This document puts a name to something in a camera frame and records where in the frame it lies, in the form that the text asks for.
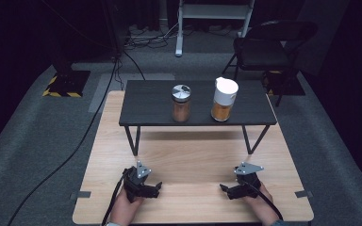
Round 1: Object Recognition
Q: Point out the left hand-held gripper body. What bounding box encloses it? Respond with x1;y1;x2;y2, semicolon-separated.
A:
122;160;156;203

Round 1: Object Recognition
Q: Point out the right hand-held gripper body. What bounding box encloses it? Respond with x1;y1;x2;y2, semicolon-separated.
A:
233;161;265;200

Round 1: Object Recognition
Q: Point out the black shelf rack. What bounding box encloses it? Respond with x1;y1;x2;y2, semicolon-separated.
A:
118;79;278;157

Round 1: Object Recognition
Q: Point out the white lid spice jar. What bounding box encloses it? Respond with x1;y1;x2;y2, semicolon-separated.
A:
210;76;239;122

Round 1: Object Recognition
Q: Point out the silver lid spice jar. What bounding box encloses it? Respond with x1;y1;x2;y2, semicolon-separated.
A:
171;84;192;123

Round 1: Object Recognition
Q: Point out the person's right hand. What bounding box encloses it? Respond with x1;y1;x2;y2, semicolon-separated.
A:
247;182;280;224

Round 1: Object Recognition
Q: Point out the person's left hand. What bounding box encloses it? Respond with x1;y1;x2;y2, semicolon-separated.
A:
109;187;145;224

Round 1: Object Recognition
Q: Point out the grey tape piece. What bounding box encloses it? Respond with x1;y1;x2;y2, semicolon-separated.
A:
294;189;314;200
69;190;92;202

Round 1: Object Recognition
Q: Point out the black yellow striped stand base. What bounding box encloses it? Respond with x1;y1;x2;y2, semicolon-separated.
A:
263;69;306;97
41;60;91;99

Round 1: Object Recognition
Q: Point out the black folding chair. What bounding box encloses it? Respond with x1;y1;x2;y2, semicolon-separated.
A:
222;20;319;107

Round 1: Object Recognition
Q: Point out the white metal stand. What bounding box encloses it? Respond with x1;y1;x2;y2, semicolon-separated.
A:
174;0;256;57

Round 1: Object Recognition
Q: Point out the right hand-held gripper cable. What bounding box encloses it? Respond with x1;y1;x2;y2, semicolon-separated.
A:
246;178;285;221

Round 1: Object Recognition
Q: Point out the hand-held gripper cable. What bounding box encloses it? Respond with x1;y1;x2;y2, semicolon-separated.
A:
246;178;285;221
101;170;130;226

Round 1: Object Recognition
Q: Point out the left hand-held gripper cable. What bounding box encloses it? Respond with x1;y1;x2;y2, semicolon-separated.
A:
101;170;130;226

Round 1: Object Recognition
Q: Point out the long black floor cable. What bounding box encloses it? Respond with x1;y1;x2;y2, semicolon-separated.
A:
8;51;122;226

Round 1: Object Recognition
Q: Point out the bundle of floor cables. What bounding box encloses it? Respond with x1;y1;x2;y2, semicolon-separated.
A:
123;22;183;51

